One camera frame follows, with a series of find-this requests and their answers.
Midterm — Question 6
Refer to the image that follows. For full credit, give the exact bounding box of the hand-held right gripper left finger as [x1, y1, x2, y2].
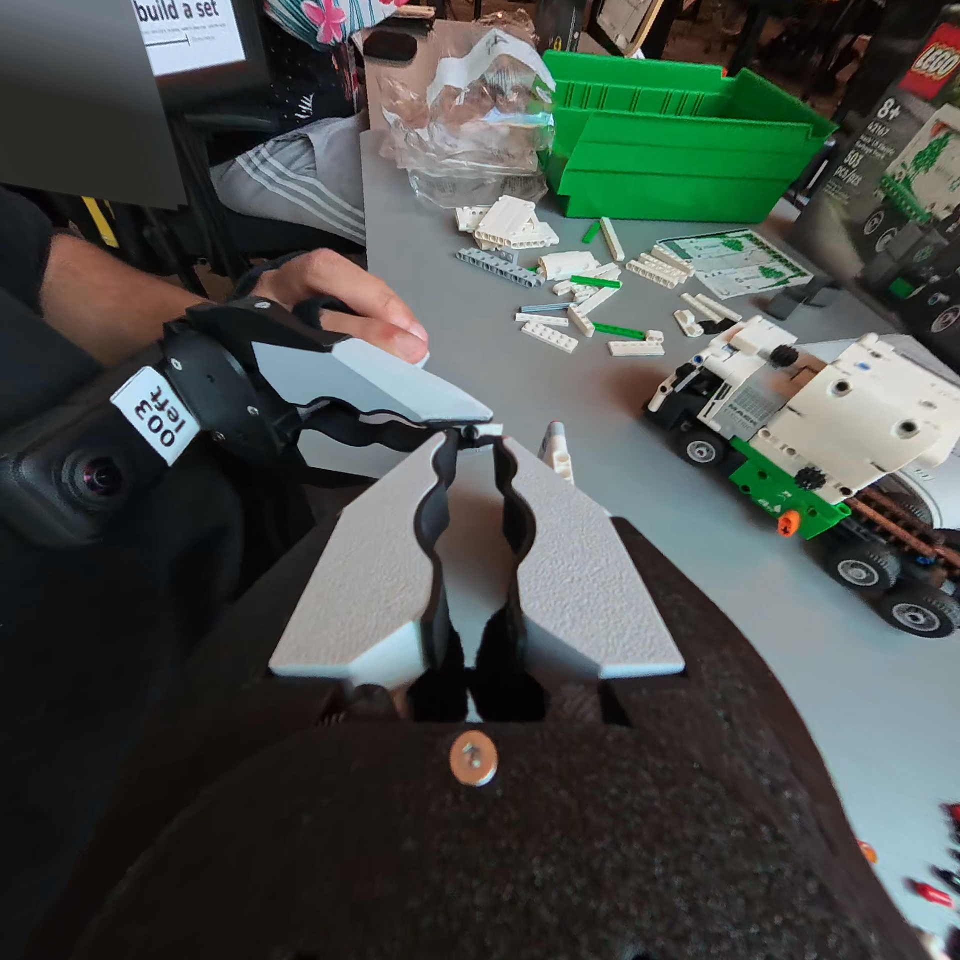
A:
[268, 429, 466, 687]

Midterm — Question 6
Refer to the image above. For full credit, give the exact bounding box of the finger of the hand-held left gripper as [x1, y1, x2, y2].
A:
[249, 337, 495, 432]
[296, 405, 505, 489]

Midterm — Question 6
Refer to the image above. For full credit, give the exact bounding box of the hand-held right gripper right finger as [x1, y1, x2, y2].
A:
[491, 435, 685, 680]

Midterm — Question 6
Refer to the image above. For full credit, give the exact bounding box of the white lego beam with axle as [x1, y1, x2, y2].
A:
[536, 420, 577, 487]

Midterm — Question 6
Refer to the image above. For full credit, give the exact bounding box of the person's left forearm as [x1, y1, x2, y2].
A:
[0, 187, 260, 369]

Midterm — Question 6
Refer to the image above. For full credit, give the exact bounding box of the grey lego beam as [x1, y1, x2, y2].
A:
[456, 247, 545, 290]

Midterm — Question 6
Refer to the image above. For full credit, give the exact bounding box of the pile of white lego pieces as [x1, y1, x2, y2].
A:
[453, 193, 744, 357]

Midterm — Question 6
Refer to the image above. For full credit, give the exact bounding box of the white and green lego truck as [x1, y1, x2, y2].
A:
[643, 315, 960, 639]

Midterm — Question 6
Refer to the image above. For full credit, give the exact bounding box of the pile of small coloured lego pieces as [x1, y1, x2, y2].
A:
[855, 802, 960, 939]

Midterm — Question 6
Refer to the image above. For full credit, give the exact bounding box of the lego set box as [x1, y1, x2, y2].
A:
[787, 0, 960, 339]

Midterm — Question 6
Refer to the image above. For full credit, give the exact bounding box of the person's left hand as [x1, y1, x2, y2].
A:
[251, 249, 431, 367]

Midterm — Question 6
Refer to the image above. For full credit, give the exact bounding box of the clear plastic bag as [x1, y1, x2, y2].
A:
[378, 30, 560, 211]

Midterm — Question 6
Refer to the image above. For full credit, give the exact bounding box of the green and white sticker sheet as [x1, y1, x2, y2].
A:
[656, 227, 815, 301]

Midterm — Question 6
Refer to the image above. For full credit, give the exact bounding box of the small grey stand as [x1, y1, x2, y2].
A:
[765, 276, 841, 320]

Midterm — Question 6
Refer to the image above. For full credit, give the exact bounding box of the white rounded object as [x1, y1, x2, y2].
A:
[896, 450, 960, 534]

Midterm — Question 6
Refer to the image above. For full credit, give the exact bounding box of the computer monitor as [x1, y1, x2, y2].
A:
[131, 0, 271, 106]

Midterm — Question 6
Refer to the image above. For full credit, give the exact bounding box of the green plastic bin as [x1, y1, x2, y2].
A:
[536, 48, 840, 222]

